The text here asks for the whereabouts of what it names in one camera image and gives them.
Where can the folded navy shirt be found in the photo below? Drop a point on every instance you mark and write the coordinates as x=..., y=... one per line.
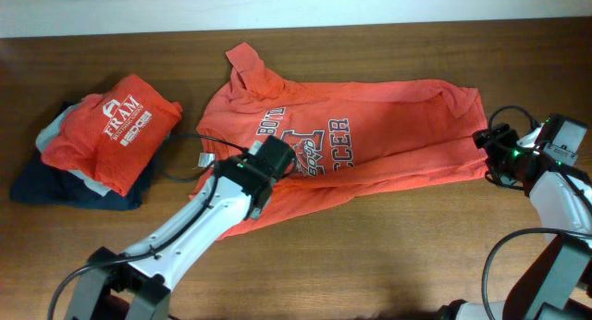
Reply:
x=39, y=183

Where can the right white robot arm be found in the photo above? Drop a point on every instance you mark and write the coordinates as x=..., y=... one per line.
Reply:
x=541, y=165

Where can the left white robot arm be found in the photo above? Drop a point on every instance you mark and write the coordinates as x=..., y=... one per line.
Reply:
x=138, y=282

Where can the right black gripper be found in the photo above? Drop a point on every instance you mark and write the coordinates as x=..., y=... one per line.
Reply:
x=493, y=141

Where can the orange soccer t-shirt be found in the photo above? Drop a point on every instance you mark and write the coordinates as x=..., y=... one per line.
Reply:
x=351, y=139

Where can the folded grey shirt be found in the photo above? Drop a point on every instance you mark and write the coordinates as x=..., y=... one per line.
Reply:
x=71, y=144

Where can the folded orange FRAM shirt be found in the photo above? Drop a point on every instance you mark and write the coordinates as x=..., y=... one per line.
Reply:
x=111, y=137

